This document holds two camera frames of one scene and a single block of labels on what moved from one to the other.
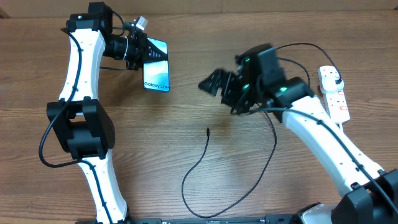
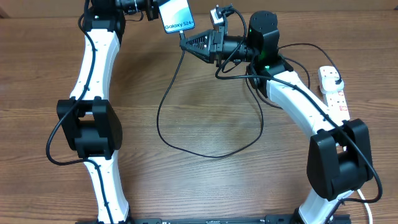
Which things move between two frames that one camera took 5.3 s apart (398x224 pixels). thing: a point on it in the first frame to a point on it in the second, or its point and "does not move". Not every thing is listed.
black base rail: [272, 219] does not move
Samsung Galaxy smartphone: [156, 74] to [176, 15]
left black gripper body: [136, 50] to [150, 6]
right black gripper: [227, 77] to [206, 49]
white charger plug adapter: [328, 84] does not move
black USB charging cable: [316, 46] to [187, 151]
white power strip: [336, 102] does not move
